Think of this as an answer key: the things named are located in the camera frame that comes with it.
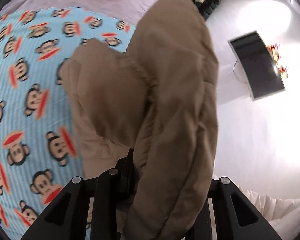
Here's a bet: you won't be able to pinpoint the lilac bed sheet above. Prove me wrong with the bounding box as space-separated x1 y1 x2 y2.
1 0 157 25

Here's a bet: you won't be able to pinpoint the white duvet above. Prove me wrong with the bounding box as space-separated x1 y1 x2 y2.
237 185 300 239

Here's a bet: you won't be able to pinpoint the black wall television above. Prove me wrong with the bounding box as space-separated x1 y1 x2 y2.
228 31 285 101

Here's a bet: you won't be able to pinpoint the monkey print blue blanket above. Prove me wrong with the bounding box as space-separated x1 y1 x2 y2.
0 7 135 239

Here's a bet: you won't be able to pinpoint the tan puffer jacket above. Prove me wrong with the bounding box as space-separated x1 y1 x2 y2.
60 0 219 239

